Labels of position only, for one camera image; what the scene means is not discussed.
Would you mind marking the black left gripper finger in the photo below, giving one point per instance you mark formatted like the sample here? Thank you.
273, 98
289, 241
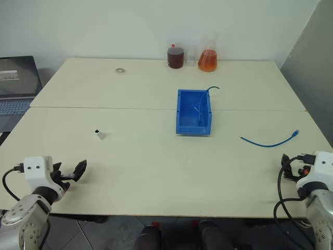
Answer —
80, 169
57, 166

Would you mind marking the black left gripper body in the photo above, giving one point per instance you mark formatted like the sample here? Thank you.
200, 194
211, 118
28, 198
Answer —
63, 177

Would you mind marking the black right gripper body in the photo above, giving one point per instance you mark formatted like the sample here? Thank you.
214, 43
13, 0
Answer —
301, 170

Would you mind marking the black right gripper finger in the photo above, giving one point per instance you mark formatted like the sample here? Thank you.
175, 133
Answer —
290, 176
285, 159

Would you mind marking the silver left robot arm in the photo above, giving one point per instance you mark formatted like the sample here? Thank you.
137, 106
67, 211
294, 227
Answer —
28, 216

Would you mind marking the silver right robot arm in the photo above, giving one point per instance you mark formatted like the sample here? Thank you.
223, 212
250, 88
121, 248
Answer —
321, 216

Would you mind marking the small white connector block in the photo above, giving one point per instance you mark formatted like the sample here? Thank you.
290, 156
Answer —
100, 134

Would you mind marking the grey laptop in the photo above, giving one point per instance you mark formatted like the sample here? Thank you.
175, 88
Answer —
15, 86

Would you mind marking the blue plastic bin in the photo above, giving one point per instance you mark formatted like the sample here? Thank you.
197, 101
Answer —
187, 114

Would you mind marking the flask with orange liquid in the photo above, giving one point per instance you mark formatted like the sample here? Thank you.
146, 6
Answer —
207, 61

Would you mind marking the small empty clear beaker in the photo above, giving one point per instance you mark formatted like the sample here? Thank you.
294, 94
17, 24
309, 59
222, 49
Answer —
191, 58

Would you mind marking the beaker with dark brown liquid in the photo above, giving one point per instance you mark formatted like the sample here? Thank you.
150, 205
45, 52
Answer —
176, 59

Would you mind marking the red-tipped stirring rod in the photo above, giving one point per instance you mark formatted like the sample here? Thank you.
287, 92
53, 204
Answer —
172, 47

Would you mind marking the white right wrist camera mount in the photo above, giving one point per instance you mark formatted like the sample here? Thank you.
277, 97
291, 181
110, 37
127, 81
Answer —
321, 166

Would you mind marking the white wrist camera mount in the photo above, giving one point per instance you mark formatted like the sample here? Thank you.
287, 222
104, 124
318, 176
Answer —
36, 169
321, 166

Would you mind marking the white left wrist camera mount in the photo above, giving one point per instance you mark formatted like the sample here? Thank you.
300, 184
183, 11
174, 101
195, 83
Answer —
36, 169

